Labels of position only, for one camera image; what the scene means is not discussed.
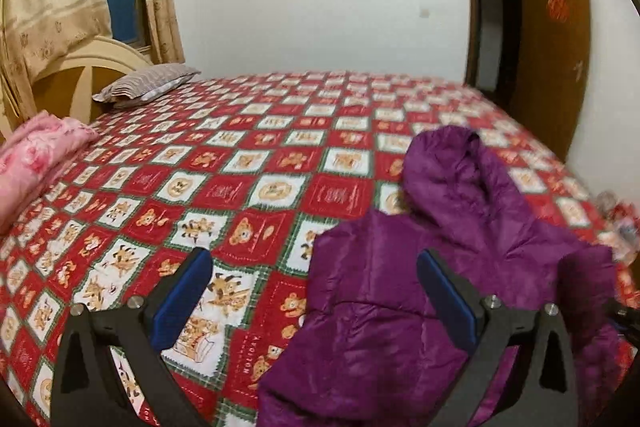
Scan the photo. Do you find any dark wooden door frame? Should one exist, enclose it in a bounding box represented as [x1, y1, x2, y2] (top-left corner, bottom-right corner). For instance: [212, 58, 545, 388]
[463, 0, 536, 108]

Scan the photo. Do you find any cream wooden headboard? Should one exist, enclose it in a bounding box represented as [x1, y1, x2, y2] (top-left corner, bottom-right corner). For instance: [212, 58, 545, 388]
[0, 36, 156, 142]

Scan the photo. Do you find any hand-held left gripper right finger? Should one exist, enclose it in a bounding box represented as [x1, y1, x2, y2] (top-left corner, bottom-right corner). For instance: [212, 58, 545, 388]
[416, 249, 581, 427]

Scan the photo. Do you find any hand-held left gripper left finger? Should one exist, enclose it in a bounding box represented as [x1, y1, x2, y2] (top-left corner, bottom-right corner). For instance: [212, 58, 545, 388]
[50, 248, 215, 427]

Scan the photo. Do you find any brown wooden door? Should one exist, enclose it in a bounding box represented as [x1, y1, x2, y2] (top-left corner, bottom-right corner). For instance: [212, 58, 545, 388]
[510, 0, 592, 162]

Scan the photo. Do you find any pink floral blanket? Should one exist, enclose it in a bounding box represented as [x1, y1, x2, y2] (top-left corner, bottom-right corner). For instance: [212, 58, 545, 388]
[0, 111, 100, 235]

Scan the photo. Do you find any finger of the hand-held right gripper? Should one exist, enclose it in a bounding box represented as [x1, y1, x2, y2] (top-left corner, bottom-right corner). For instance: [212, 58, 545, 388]
[606, 299, 640, 342]

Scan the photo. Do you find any purple down jacket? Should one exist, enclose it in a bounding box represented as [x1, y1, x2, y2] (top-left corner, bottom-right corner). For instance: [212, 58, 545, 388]
[257, 125, 633, 427]

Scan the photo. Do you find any red door decoration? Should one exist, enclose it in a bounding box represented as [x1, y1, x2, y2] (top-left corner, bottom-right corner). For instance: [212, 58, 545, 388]
[546, 0, 571, 24]

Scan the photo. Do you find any grey striped pillow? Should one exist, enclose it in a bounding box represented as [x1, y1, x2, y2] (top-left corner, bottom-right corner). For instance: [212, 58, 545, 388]
[92, 63, 202, 109]

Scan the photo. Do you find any red bear print bedsheet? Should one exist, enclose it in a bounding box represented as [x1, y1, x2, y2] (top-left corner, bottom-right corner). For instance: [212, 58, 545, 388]
[0, 71, 640, 427]

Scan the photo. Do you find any pile of red packages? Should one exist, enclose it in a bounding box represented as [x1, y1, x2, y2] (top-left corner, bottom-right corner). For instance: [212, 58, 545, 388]
[597, 191, 640, 268]

